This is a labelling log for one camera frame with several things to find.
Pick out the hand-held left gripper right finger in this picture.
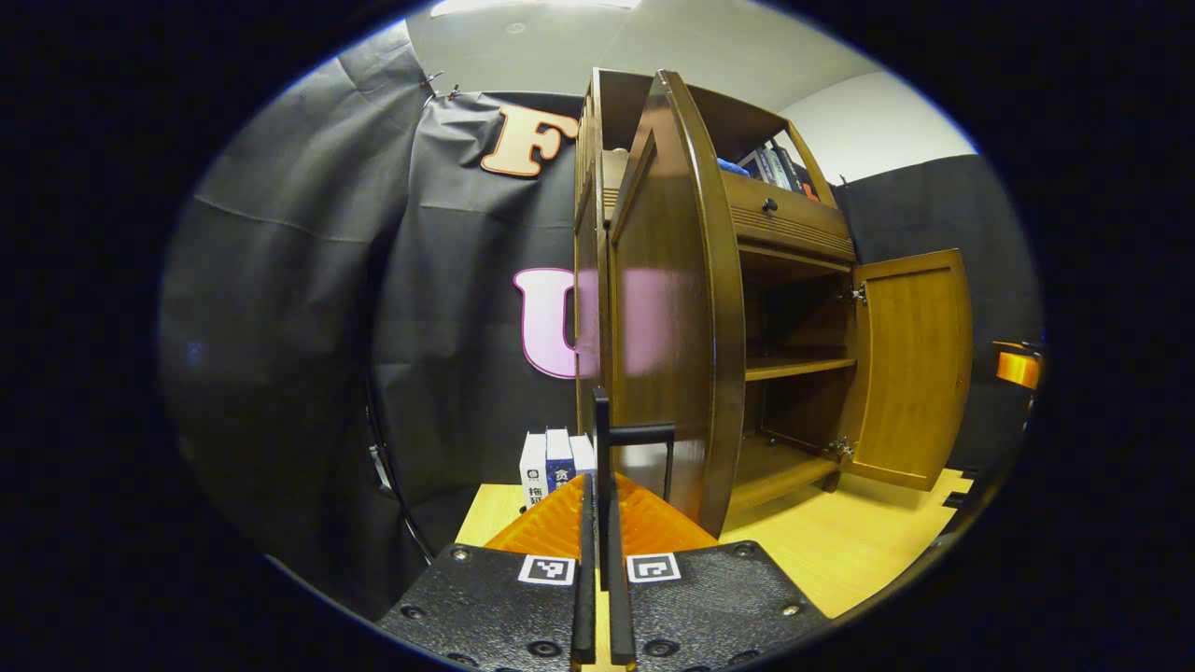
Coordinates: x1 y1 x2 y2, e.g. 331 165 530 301
605 471 830 672

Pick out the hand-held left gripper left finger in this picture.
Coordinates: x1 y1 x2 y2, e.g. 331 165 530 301
376 473 597 672

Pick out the wooden cabinet door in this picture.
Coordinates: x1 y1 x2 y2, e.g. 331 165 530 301
607 70 748 540
837 248 974 493

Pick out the black door handle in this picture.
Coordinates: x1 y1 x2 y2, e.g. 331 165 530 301
594 387 676 591

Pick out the brown wooden shoe cabinet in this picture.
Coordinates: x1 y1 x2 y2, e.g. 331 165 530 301
571 67 860 524

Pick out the wooden inner cabinet shelf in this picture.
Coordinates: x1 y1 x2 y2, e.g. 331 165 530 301
745 355 858 382

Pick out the wooden cabinet drawer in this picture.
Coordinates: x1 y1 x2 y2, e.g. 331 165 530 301
719 170 857 262

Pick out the black book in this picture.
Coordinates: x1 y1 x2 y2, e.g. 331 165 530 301
773 140 806 194

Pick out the black backdrop cloth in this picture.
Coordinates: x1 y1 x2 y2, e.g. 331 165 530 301
157 23 1044 622

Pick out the ceiling light panel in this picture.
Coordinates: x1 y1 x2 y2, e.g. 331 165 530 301
429 0 643 18

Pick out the black curved cable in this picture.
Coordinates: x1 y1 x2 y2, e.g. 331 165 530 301
362 369 438 561

